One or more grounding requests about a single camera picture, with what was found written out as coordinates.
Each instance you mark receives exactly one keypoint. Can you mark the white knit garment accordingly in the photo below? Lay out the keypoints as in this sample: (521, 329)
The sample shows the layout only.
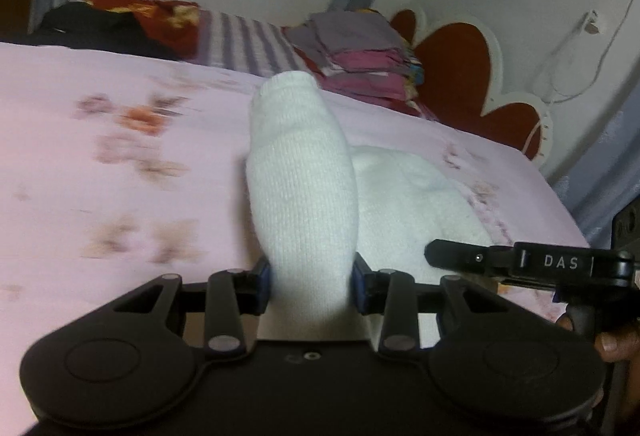
(300, 196)

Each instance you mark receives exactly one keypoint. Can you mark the stack of folded clothes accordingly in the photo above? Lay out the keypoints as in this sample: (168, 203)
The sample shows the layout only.
(365, 51)

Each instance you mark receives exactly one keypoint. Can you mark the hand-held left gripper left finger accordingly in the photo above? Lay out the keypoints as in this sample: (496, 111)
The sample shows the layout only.
(262, 286)

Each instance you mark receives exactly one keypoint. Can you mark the grey striped cloth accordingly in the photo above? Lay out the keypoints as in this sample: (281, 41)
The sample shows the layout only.
(240, 41)

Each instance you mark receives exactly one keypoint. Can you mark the pink floral bed sheet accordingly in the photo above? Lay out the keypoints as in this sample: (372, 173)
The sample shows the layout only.
(125, 141)

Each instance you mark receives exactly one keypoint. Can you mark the white wall hook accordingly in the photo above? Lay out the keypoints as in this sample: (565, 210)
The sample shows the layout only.
(591, 21)

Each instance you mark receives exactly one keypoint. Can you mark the white headboard with red hearts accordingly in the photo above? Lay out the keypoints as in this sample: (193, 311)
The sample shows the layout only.
(460, 71)

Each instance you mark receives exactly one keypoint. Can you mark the person's right hand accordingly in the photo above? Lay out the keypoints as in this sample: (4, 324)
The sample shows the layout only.
(617, 346)

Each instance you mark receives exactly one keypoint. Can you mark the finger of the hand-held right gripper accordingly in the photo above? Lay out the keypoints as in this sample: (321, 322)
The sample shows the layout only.
(465, 256)

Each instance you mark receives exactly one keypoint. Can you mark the red floral cloth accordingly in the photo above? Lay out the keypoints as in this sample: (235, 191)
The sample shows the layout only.
(165, 24)

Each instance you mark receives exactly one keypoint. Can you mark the black cloth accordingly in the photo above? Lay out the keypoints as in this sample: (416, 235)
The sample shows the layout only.
(100, 24)

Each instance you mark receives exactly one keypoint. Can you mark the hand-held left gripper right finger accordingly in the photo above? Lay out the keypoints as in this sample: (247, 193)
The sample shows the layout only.
(359, 288)

